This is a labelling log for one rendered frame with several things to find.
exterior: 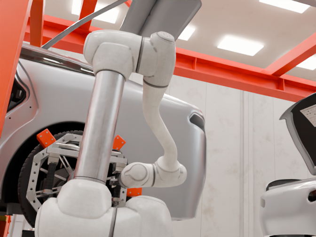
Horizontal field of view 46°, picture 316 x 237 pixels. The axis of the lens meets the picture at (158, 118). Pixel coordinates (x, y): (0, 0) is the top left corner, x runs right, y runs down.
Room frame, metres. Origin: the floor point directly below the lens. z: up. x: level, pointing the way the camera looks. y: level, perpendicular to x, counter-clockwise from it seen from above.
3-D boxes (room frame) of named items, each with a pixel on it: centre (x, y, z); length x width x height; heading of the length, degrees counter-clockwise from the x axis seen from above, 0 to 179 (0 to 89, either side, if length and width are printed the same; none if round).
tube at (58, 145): (1.95, 0.47, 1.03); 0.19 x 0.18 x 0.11; 17
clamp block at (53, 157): (1.85, 0.51, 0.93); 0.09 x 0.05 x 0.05; 17
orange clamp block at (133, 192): (2.19, 0.11, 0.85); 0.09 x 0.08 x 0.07; 107
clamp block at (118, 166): (1.95, 0.19, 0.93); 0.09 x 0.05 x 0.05; 17
